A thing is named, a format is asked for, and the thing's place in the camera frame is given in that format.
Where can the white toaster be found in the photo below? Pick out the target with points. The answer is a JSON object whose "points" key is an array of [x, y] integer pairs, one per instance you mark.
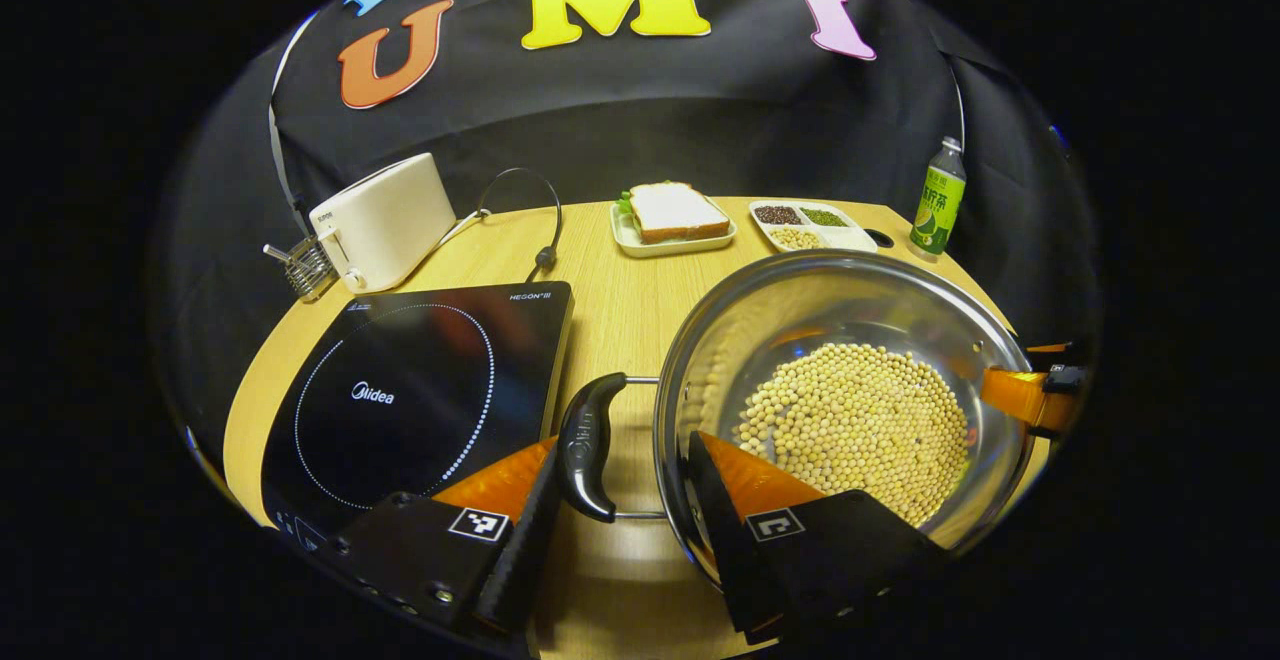
{"points": [[385, 225]]}

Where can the sandwich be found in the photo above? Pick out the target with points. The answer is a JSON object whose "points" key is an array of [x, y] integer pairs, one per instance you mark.
{"points": [[672, 210]]}

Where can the white divided dish with grains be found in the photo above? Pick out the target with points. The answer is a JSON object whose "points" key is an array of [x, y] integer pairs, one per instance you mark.
{"points": [[810, 225]]}

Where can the black table grommet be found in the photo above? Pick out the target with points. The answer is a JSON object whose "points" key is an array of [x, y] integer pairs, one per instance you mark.
{"points": [[880, 238]]}

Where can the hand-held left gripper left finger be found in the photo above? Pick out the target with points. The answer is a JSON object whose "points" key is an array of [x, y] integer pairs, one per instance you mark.
{"points": [[525, 550]]}

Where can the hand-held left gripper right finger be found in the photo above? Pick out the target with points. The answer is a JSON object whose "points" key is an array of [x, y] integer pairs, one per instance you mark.
{"points": [[720, 530]]}

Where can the stainless steel pot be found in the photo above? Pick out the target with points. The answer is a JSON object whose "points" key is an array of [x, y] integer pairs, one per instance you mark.
{"points": [[800, 310]]}

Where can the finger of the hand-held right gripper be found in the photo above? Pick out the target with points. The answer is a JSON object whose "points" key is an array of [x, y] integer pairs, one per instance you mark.
{"points": [[1030, 398]]}

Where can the pile of yellow soybeans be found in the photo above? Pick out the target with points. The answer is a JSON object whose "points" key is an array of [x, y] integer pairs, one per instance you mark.
{"points": [[860, 430]]}

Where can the green drink bottle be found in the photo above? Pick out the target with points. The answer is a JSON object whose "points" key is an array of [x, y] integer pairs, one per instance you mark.
{"points": [[938, 205]]}

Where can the white rectangular plate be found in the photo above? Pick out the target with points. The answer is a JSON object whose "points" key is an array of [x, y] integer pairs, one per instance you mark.
{"points": [[625, 238]]}

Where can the black induction cooktop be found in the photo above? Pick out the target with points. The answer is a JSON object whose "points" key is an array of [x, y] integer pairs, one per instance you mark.
{"points": [[410, 390]]}

